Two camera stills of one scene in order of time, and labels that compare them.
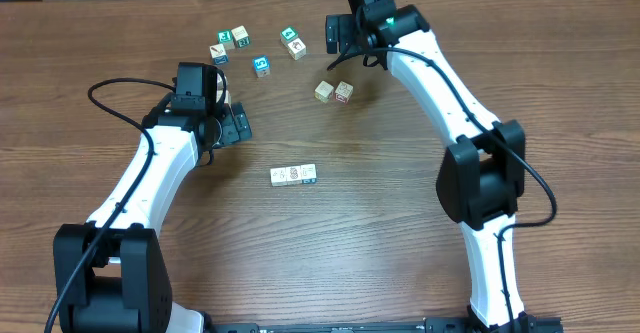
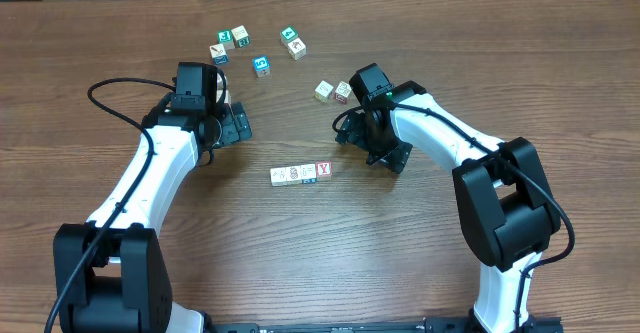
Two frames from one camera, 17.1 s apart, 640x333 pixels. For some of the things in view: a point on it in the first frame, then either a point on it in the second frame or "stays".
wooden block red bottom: [278, 177] stays
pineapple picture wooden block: [294, 175] stays
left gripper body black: [230, 124] stays
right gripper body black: [345, 30] → [383, 147]
